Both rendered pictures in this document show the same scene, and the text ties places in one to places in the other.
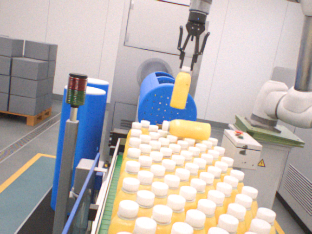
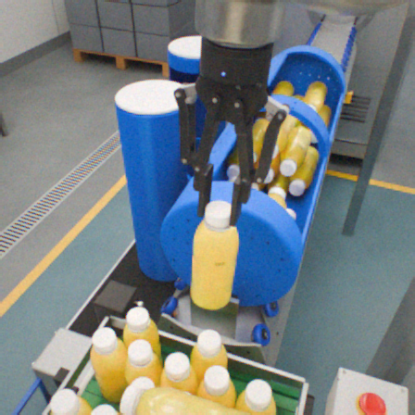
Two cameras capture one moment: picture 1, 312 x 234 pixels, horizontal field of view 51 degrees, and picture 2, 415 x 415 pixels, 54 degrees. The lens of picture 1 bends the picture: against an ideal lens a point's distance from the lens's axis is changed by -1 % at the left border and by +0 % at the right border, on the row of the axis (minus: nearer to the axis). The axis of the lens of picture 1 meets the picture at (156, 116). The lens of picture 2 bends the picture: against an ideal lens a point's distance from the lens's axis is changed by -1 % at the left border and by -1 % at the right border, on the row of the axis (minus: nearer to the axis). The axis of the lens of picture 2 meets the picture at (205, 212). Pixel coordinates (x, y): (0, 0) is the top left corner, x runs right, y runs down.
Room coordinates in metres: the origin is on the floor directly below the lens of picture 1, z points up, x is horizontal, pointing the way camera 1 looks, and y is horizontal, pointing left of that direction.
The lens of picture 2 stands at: (1.01, -0.25, 1.70)
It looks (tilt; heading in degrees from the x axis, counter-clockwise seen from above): 41 degrees down; 24
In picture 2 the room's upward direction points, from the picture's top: straight up
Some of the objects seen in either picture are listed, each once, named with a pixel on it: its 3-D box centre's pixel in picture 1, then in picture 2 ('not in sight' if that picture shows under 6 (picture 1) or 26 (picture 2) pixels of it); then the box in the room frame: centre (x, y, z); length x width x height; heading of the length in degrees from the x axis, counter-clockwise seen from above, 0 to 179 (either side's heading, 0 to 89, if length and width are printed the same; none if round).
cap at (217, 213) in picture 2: (185, 68); (219, 213); (1.41, -0.09, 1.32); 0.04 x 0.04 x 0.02
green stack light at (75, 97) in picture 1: (75, 96); not in sight; (1.08, 0.28, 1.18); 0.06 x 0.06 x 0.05
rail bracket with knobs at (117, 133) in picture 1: (120, 141); (120, 310); (1.43, 0.14, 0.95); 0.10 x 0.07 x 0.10; 94
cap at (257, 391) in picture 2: not in sight; (258, 394); (1.32, -0.20, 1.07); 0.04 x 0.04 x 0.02
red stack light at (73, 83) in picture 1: (77, 83); not in sight; (1.08, 0.28, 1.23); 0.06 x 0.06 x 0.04
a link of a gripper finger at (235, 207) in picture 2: (192, 62); (237, 199); (1.41, -0.11, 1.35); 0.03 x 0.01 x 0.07; 3
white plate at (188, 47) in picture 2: (92, 81); (197, 46); (2.78, 0.59, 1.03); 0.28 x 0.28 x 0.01
